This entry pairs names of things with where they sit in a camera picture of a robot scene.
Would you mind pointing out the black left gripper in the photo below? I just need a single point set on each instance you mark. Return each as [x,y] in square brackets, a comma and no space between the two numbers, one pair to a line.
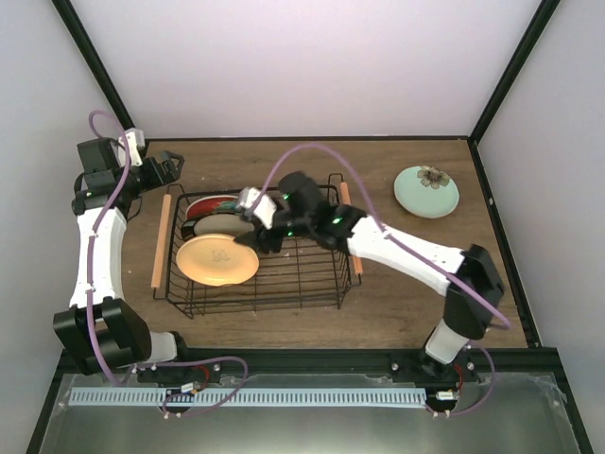
[172,175]

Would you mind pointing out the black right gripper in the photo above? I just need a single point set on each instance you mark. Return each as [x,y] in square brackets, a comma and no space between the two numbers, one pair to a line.
[264,239]

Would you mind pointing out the yellow orange plate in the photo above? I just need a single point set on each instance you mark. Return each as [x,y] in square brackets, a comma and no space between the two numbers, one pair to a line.
[216,260]

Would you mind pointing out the light green flower plate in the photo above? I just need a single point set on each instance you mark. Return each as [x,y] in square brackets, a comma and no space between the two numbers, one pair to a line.
[426,192]

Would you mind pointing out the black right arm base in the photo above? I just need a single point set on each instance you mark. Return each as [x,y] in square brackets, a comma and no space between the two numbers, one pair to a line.
[443,383]

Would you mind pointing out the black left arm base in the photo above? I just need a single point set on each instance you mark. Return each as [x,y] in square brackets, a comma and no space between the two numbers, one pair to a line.
[175,376]

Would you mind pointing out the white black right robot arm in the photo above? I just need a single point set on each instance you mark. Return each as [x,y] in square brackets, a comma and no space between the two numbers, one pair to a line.
[468,280]

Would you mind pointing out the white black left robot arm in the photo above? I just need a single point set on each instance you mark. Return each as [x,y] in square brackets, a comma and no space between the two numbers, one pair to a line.
[99,324]

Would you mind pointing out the black rimmed cream plate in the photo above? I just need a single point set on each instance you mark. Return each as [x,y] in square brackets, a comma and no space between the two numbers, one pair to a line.
[224,224]

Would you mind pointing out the red teal patterned plate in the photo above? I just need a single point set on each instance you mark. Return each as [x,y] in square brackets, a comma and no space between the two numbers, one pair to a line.
[210,205]

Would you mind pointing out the clear plastic sheet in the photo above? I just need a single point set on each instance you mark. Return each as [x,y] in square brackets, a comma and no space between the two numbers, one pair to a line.
[511,413]

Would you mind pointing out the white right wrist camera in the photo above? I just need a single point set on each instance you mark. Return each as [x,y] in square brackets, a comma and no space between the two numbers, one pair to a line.
[252,203]

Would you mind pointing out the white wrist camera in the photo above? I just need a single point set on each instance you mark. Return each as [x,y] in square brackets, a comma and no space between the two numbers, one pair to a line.
[136,144]
[252,203]

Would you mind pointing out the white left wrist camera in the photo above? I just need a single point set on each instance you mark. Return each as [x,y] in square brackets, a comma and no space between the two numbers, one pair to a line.
[136,144]

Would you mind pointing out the black wire dish rack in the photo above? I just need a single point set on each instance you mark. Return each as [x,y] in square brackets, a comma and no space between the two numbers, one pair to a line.
[301,275]

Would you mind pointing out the left wooden rack handle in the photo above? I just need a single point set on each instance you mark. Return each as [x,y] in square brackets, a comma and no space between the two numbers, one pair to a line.
[158,263]

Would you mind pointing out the wooden rack handle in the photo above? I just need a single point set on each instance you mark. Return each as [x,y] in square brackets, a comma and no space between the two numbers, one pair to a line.
[346,199]
[158,263]

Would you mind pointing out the right wooden rack handle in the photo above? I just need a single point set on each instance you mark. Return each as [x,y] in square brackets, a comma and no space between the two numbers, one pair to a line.
[346,199]

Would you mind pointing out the light blue slotted cable duct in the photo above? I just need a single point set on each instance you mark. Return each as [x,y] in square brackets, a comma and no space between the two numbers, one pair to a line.
[375,397]

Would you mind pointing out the black aluminium frame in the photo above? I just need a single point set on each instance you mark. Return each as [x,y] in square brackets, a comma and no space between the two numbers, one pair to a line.
[535,358]

